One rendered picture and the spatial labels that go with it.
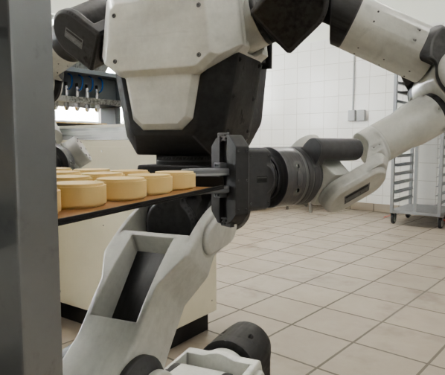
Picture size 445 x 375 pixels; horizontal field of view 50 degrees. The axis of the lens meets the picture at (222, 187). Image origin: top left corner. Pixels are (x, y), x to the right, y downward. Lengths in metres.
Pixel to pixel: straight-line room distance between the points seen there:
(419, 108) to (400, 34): 0.12
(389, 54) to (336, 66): 5.45
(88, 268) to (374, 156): 1.64
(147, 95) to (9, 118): 0.60
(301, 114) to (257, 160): 5.83
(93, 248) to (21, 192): 1.89
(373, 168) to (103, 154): 1.46
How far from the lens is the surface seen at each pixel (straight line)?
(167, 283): 0.77
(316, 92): 6.38
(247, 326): 1.29
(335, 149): 0.72
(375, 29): 0.84
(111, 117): 2.74
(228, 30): 0.81
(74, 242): 2.25
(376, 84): 6.04
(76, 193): 0.41
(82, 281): 2.25
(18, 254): 0.27
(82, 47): 1.02
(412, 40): 0.85
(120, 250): 0.83
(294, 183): 0.67
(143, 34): 0.86
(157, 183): 0.50
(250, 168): 0.64
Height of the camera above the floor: 0.83
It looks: 5 degrees down
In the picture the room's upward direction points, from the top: straight up
